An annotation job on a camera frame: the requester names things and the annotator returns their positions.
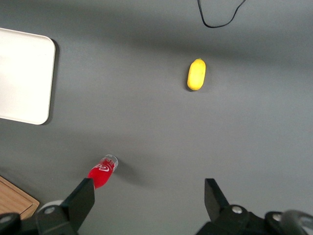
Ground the red cola bottle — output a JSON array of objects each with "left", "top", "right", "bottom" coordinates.
[{"left": 87, "top": 154, "right": 119, "bottom": 190}]

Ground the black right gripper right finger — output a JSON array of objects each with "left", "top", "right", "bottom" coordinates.
[{"left": 195, "top": 178, "right": 267, "bottom": 235}]

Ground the white rounded tray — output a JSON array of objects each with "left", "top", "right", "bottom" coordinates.
[{"left": 0, "top": 27, "right": 56, "bottom": 125}]

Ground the black cable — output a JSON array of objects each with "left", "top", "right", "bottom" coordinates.
[{"left": 197, "top": 0, "right": 247, "bottom": 28}]

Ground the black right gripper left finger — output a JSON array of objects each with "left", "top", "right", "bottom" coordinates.
[{"left": 35, "top": 178, "right": 95, "bottom": 235}]

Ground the yellow lemon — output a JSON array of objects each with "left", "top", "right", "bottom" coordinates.
[{"left": 187, "top": 58, "right": 207, "bottom": 91}]

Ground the wooden board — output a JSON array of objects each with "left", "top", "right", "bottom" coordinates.
[{"left": 0, "top": 175, "right": 40, "bottom": 221}]

